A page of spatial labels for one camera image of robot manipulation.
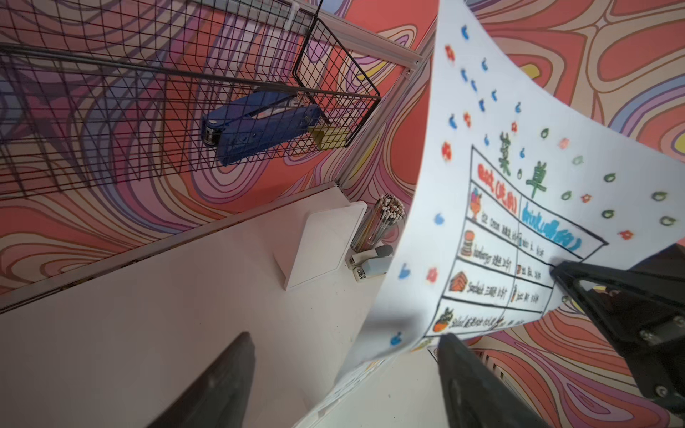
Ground white board right panel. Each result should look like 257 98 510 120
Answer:
274 203 367 291

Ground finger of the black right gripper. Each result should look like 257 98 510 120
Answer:
551 261 684 415

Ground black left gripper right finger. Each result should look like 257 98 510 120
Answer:
437 333 548 428

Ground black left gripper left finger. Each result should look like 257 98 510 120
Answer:
149 332 256 427

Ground clear pencil holder cup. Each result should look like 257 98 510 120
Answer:
351 194 405 253

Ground yellow item in basket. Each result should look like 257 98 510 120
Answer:
309 125 350 151

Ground black wire basket back wall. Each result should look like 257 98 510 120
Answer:
1 1 381 200

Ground blue stapler in basket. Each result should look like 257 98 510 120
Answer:
201 91 323 166

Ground hand-drawn colourful menu sheet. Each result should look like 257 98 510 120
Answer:
314 1 684 427

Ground black and beige stapler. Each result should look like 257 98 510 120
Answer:
345 244 394 269

